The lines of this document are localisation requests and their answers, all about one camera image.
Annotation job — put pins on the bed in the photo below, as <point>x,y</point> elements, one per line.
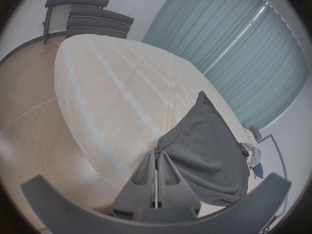
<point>117,77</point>

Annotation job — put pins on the dark blue garment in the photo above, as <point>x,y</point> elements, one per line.
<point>259,172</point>

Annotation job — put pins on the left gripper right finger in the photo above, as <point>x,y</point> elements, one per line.
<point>170,191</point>

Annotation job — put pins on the blue-green curtain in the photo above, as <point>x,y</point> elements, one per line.
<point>195,21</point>
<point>263,69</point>

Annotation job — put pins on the black T-shirt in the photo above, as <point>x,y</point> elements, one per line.
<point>207,155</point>

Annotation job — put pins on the white printed pillow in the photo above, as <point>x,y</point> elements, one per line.
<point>249,134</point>

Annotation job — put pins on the grey bedside table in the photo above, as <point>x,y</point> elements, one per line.
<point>256,132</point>

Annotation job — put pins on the black dressing table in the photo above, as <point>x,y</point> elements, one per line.
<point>73,0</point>

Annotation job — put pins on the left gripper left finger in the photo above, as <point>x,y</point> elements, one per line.
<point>142,191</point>

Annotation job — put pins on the grey garment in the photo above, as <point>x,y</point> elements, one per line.
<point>256,155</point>

